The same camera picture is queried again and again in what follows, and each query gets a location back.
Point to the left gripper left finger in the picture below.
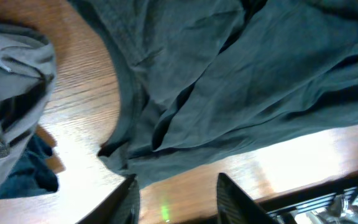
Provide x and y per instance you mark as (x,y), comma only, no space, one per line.
(122,206)

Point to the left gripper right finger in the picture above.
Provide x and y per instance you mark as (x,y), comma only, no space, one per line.
(235,206)

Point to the dark green Nike t-shirt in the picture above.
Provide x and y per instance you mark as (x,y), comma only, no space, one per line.
(204,80)

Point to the navy blue folded garment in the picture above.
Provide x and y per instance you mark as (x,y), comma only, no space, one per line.
(31,175)

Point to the grey folded trousers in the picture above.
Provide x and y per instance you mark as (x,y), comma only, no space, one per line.
(28,74)

